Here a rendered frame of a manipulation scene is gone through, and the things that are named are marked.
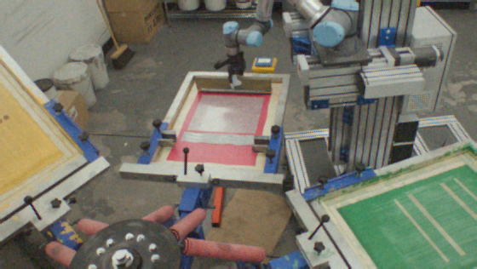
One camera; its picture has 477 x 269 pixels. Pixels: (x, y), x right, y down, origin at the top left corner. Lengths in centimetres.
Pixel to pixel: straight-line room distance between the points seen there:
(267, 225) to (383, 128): 95
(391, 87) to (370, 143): 71
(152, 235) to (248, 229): 164
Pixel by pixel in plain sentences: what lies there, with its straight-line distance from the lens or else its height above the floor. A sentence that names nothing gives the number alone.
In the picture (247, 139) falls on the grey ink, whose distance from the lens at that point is 199.
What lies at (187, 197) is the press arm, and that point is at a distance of 166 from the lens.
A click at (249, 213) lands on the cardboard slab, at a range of 290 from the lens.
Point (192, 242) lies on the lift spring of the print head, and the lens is 129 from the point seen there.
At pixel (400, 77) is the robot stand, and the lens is 204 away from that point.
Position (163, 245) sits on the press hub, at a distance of 120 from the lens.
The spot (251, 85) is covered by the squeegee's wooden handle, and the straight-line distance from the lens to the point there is 225.
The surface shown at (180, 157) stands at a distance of 196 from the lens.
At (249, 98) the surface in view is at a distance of 226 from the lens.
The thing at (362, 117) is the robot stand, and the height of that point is 74.
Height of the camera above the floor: 225
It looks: 40 degrees down
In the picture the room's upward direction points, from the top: 7 degrees counter-clockwise
